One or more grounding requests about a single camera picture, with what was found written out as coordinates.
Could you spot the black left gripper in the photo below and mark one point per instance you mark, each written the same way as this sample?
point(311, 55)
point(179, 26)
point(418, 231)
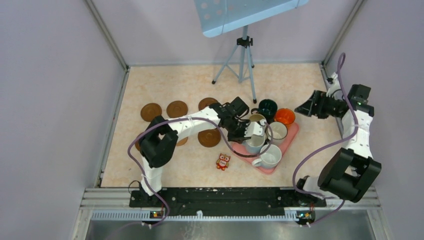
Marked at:
point(240, 137)

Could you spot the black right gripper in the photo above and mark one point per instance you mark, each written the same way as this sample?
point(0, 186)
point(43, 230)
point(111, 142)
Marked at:
point(309, 108)

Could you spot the dark brown wooden coaster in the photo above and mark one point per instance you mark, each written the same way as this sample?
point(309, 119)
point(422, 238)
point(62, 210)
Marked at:
point(206, 102)

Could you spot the dark brown coaster front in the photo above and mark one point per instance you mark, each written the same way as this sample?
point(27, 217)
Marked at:
point(209, 138)

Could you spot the light blue mug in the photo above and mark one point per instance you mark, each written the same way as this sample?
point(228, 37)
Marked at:
point(254, 144)

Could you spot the red owl figure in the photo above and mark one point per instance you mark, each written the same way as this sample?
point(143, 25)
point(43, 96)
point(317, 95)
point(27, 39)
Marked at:
point(222, 162)

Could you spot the dark brown ridged coaster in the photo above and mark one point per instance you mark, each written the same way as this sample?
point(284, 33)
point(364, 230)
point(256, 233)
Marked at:
point(177, 109)

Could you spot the light brown coaster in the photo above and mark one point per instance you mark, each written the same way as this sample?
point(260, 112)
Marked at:
point(182, 142)

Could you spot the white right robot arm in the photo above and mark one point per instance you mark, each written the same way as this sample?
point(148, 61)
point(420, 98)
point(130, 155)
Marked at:
point(352, 170)

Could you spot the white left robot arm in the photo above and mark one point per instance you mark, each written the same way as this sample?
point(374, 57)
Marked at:
point(158, 142)

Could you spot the beige mug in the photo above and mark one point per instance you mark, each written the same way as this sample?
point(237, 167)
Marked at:
point(258, 118)

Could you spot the orange mug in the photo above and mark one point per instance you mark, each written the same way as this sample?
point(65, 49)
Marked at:
point(285, 116)

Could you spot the dark green mug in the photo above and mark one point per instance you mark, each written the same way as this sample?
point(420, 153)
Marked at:
point(267, 108)

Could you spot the cream white mug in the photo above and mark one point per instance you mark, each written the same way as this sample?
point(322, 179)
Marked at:
point(277, 133)

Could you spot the blue dotted board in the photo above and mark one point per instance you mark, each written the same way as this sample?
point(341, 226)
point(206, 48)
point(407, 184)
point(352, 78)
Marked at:
point(221, 16)

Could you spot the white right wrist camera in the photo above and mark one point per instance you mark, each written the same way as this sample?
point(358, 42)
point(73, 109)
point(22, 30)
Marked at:
point(333, 85)

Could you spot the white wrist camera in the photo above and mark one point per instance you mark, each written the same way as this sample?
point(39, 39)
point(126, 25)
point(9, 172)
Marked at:
point(333, 85)
point(256, 128)

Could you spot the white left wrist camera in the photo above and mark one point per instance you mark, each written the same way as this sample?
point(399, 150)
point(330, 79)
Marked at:
point(256, 128)

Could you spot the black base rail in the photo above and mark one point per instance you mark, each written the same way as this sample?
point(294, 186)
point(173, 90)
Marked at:
point(225, 201)

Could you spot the grey cable duct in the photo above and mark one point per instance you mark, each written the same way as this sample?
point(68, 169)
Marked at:
point(147, 216)

